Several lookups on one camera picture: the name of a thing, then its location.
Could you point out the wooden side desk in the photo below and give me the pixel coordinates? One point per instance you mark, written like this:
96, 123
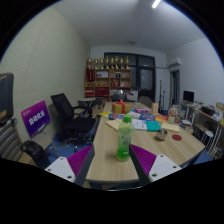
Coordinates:
208, 116

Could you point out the white printed booklet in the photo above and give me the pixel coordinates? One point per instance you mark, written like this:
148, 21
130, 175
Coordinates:
140, 124

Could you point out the black bag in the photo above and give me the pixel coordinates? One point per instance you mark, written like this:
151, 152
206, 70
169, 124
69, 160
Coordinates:
35, 153

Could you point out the stainless steel cup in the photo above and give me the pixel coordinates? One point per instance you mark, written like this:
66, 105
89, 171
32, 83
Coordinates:
161, 135

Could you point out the green tea drink bottle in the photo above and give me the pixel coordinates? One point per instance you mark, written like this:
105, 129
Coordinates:
125, 140

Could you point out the white air conditioner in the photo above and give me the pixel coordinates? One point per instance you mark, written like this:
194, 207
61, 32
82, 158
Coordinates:
174, 62

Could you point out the flat round red coaster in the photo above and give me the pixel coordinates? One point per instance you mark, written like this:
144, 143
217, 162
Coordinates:
176, 137

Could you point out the teal book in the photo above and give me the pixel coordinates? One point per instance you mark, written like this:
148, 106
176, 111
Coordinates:
153, 125

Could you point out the white round stool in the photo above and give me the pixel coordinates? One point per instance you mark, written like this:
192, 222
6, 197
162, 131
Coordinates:
207, 134

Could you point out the yellow gift box red ribbon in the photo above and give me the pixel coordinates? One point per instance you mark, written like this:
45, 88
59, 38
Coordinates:
121, 108

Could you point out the wooden seat chair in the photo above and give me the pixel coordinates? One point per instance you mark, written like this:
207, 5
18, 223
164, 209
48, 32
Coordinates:
45, 140

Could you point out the black computer monitor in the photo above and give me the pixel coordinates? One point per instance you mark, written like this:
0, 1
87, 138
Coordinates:
188, 96

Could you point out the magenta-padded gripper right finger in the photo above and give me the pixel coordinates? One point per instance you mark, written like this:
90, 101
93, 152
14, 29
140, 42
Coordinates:
146, 159

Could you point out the wooden shelf unit with trophies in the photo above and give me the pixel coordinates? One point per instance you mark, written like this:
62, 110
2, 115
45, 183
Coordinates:
106, 81

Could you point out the purple sign board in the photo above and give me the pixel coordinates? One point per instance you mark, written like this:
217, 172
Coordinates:
35, 119

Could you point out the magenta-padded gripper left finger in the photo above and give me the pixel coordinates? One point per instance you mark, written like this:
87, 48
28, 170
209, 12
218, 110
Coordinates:
80, 161

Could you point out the small blue printed package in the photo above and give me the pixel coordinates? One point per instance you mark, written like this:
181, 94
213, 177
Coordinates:
115, 116

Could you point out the black office chair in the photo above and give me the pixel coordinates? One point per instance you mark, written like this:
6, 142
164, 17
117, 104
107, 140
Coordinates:
75, 123

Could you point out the ceiling light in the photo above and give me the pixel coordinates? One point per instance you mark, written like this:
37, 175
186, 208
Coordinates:
156, 3

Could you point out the pink flower bouquet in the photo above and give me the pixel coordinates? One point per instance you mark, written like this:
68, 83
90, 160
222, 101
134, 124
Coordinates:
173, 112

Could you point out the large blue printed package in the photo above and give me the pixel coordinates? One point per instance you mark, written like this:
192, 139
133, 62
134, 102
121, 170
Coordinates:
147, 117

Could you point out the small round table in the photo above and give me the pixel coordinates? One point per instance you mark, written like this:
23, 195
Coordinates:
86, 100

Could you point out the dark case with tan trim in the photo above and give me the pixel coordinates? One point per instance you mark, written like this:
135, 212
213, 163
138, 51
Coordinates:
6, 96

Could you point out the upright orange box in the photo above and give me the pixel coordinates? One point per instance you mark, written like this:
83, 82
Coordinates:
155, 108

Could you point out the beige paper booklet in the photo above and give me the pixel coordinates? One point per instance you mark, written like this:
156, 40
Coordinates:
114, 124

